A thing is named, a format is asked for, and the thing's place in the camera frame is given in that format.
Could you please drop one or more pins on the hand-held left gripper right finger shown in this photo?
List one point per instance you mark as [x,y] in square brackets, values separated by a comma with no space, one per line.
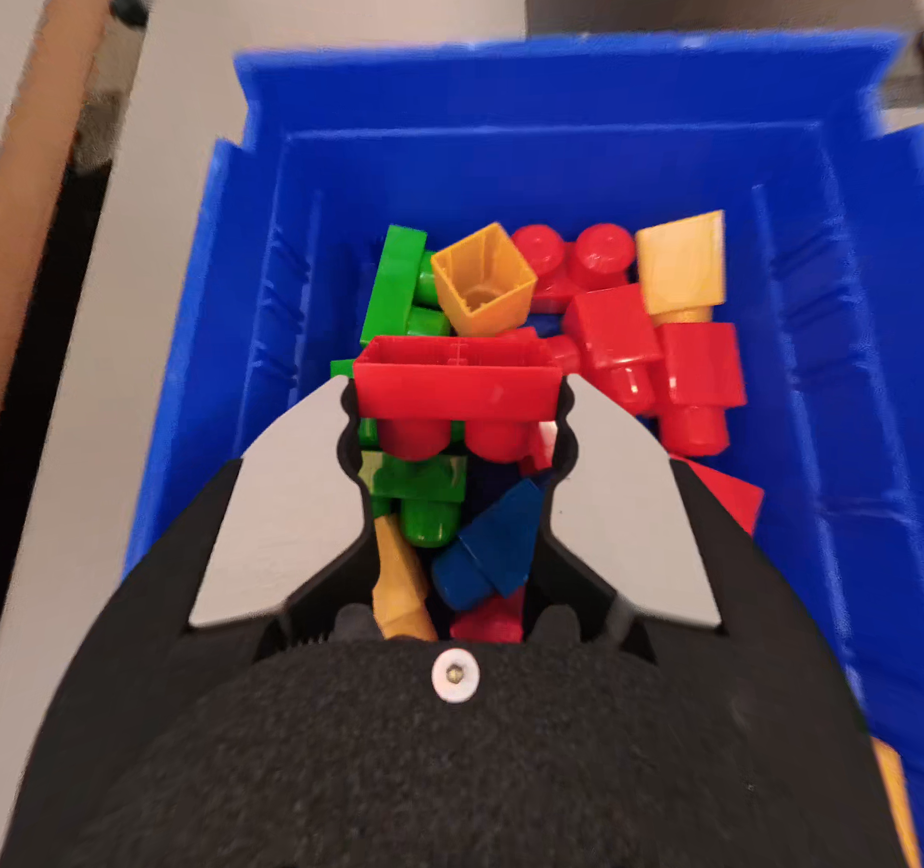
[628,514]

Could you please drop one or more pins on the blue plastic bin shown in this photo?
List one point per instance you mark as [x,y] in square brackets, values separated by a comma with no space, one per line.
[505,175]

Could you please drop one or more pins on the red two-stud toy block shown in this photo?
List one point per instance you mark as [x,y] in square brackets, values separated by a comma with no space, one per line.
[455,377]

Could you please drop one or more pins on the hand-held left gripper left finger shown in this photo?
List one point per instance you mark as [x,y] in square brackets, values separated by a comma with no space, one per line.
[289,514]

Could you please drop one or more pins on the pile of colourful toy blocks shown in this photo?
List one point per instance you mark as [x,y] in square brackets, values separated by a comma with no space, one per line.
[613,333]

